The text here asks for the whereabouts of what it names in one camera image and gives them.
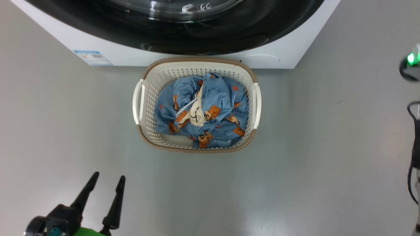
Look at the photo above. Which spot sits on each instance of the round white filter cover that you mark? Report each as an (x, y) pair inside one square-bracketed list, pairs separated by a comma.
[(262, 60)]

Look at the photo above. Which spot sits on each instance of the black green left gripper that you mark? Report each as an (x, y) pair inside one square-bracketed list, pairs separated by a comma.
[(60, 221)]

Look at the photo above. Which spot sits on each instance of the blue energy label sticker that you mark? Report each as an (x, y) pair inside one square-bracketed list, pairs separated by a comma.
[(93, 58)]

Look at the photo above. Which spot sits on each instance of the blue bear print garment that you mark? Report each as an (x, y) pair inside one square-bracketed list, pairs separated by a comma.
[(197, 117), (224, 95)]

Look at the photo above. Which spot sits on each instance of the cream perforated laundry basket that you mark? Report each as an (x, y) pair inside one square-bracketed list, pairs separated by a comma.
[(149, 98)]

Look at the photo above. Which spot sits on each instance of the round black glass washer door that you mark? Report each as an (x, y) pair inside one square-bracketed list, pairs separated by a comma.
[(236, 36)]

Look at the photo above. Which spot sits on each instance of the white front-load washing machine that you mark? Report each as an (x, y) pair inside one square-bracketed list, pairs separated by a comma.
[(131, 56)]

